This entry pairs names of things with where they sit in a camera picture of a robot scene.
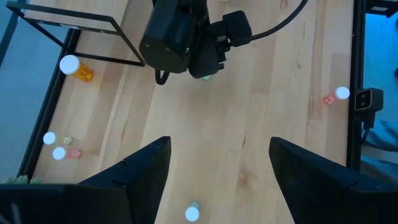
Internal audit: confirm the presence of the green plant in white pot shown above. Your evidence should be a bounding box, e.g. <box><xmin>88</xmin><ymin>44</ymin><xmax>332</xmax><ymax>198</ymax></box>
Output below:
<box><xmin>2</xmin><ymin>174</ymin><xmax>44</xmax><ymax>185</ymax></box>

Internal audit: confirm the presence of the pink medicine bottle white cap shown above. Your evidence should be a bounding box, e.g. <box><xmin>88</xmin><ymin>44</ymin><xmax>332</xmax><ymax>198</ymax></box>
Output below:
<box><xmin>322</xmin><ymin>86</ymin><xmax>351</xmax><ymax>106</ymax></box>
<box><xmin>52</xmin><ymin>146</ymin><xmax>83</xmax><ymax>161</ymax></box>

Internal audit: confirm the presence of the black table-level camera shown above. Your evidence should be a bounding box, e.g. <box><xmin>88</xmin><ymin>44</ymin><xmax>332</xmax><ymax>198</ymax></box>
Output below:
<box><xmin>354</xmin><ymin>88</ymin><xmax>384</xmax><ymax>112</ymax></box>

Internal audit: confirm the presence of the large orange medicine bottle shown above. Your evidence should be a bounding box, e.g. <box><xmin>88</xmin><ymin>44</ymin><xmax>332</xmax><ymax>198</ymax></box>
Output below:
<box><xmin>58</xmin><ymin>54</ymin><xmax>95</xmax><ymax>82</ymax></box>

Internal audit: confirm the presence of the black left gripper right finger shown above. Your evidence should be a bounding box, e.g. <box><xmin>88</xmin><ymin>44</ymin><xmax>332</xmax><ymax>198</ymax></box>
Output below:
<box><xmin>269</xmin><ymin>136</ymin><xmax>398</xmax><ymax>224</ymax></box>

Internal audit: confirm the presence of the black aluminium frame rail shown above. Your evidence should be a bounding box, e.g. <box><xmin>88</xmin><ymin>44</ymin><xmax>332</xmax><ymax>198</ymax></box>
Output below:
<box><xmin>17</xmin><ymin>28</ymin><xmax>75</xmax><ymax>179</ymax></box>
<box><xmin>345</xmin><ymin>0</ymin><xmax>367</xmax><ymax>171</ymax></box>

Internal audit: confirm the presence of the yellow-green medicine bottle white cap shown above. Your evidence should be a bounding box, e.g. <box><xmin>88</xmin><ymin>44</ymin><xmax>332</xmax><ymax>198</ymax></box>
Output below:
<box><xmin>42</xmin><ymin>131</ymin><xmax>75</xmax><ymax>146</ymax></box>

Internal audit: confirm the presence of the wooden shelf black frame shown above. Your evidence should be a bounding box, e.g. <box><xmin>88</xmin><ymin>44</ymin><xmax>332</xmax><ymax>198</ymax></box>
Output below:
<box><xmin>5</xmin><ymin>0</ymin><xmax>146</xmax><ymax>68</ymax></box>

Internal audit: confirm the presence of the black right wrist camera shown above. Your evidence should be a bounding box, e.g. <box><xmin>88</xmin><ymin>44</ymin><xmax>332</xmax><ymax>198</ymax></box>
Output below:
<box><xmin>222</xmin><ymin>11</ymin><xmax>253</xmax><ymax>48</ymax></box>

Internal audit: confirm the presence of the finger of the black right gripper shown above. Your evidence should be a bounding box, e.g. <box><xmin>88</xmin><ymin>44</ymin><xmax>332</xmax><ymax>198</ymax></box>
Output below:
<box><xmin>189</xmin><ymin>49</ymin><xmax>207</xmax><ymax>79</ymax></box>
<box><xmin>207</xmin><ymin>46</ymin><xmax>226</xmax><ymax>73</ymax></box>

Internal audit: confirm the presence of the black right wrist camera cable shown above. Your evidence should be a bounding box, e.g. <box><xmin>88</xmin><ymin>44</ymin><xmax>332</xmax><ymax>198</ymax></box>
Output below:
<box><xmin>247</xmin><ymin>0</ymin><xmax>309</xmax><ymax>43</ymax></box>

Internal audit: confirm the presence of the blue medicine bottle white cap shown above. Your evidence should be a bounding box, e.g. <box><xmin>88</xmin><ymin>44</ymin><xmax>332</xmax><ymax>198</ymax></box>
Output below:
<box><xmin>185</xmin><ymin>200</ymin><xmax>201</xmax><ymax>223</ymax></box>

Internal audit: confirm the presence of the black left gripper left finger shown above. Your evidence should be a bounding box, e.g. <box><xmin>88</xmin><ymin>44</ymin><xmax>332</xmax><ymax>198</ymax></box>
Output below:
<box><xmin>77</xmin><ymin>136</ymin><xmax>172</xmax><ymax>224</ymax></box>

